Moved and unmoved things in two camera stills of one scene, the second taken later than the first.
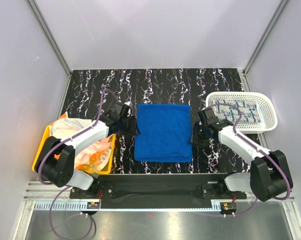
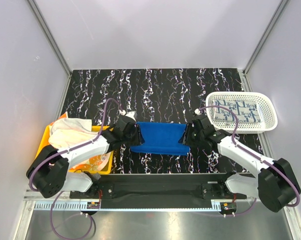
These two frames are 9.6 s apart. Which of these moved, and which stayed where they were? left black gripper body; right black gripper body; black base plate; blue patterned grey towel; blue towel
Moved: left black gripper body; right black gripper body; blue towel
Stayed: blue patterned grey towel; black base plate
